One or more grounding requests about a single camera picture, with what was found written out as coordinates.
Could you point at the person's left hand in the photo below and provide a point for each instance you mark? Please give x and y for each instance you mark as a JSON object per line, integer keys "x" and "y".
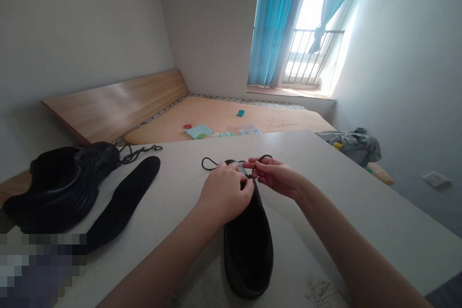
{"x": 220, "y": 196}

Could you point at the person's right hand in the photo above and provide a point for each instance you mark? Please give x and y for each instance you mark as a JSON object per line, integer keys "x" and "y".
{"x": 281, "y": 178}

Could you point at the person's right thumb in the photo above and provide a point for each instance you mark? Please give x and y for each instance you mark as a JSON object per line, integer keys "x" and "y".
{"x": 262, "y": 174}

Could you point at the person's right index finger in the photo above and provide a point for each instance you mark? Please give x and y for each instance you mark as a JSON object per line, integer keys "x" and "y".
{"x": 263, "y": 160}

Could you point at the person's left fingers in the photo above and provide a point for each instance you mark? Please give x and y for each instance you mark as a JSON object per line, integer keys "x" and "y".
{"x": 231, "y": 169}

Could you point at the person's left thumb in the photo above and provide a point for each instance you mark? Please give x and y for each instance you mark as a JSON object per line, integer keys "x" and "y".
{"x": 249, "y": 187}

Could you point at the black shoelace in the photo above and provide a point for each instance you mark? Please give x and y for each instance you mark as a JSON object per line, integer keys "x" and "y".
{"x": 209, "y": 168}
{"x": 139, "y": 152}

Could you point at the black shoe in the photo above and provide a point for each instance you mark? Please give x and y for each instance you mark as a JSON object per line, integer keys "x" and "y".
{"x": 249, "y": 243}
{"x": 54, "y": 189}

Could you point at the clear plastic packets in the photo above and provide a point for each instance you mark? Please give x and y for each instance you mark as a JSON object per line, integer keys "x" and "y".
{"x": 242, "y": 130}

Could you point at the light teal booklet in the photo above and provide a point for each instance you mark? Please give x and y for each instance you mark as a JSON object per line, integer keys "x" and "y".
{"x": 199, "y": 131}

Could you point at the small teal box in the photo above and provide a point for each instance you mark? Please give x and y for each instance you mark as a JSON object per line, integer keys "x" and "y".
{"x": 241, "y": 113}

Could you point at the grey crumpled bag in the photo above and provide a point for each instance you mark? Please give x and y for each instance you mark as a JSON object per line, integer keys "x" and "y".
{"x": 357, "y": 145}

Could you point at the window with metal railing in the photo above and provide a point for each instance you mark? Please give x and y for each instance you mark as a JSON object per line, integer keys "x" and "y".
{"x": 306, "y": 59}

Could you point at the black insole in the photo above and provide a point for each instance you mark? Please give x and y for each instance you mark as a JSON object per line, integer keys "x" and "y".
{"x": 119, "y": 203}

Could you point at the wooden bed headboard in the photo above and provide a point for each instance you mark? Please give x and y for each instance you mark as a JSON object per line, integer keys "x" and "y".
{"x": 115, "y": 106}

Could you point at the blue curtain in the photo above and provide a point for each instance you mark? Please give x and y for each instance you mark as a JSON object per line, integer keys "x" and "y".
{"x": 335, "y": 1}
{"x": 274, "y": 23}

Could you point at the white wall socket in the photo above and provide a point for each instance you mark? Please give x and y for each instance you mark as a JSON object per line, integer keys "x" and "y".
{"x": 436, "y": 180}

